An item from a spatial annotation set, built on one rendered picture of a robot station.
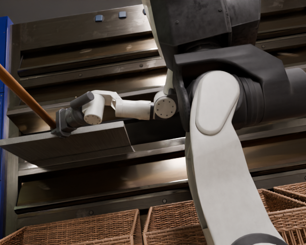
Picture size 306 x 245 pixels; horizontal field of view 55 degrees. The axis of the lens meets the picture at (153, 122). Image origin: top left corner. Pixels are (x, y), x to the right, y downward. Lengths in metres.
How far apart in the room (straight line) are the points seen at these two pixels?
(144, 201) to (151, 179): 0.12
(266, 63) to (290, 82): 0.06
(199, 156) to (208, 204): 0.09
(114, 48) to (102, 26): 0.19
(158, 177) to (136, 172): 0.12
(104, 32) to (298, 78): 1.41
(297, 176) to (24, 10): 3.04
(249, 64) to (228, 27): 0.09
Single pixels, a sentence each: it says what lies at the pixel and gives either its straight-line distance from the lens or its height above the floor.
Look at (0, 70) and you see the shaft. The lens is 0.89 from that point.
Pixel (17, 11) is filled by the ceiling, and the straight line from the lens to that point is 3.64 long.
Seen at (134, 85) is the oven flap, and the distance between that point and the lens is 1.69.
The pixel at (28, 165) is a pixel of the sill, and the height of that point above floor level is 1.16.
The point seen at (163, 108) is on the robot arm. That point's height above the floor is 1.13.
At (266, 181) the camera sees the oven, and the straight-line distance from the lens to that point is 1.58.
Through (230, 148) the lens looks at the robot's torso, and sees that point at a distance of 0.58.
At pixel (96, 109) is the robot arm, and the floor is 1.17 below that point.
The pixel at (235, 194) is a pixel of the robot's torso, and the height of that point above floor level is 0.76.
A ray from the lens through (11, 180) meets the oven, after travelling 1.71.
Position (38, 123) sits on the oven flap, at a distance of 1.70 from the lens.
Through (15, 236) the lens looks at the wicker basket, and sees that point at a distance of 1.49.
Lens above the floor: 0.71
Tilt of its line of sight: 21 degrees up
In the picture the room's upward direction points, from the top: 9 degrees counter-clockwise
